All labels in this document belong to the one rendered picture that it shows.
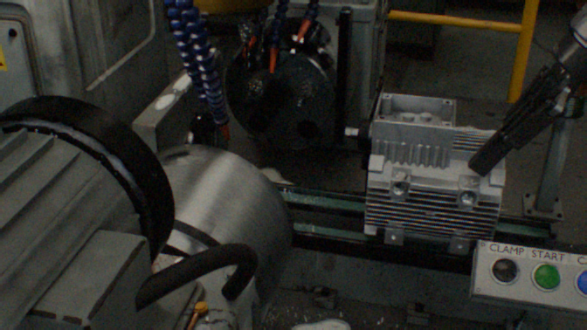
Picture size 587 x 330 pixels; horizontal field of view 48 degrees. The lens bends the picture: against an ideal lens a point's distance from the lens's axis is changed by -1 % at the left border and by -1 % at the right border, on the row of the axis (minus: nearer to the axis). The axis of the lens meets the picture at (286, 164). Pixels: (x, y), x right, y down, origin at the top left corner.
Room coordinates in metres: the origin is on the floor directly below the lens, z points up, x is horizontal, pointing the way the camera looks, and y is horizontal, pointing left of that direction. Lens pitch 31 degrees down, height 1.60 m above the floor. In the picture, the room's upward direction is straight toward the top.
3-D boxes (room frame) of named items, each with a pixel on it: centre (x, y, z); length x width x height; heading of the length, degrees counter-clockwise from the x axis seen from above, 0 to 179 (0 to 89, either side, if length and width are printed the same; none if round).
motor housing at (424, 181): (0.89, -0.24, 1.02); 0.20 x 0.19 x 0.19; 77
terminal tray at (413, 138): (0.90, -0.20, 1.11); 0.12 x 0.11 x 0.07; 77
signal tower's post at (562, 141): (1.13, -0.54, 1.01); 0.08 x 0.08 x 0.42; 76
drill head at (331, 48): (1.29, -0.02, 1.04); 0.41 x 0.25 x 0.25; 166
